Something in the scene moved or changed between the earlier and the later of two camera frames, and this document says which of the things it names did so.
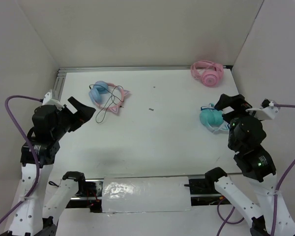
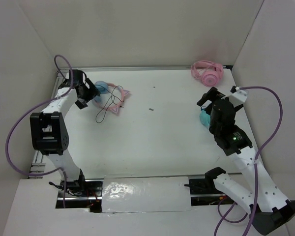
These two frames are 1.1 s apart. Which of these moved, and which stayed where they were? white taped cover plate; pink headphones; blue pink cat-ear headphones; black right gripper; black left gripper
Moved: black right gripper; black left gripper
Stayed: blue pink cat-ear headphones; pink headphones; white taped cover plate
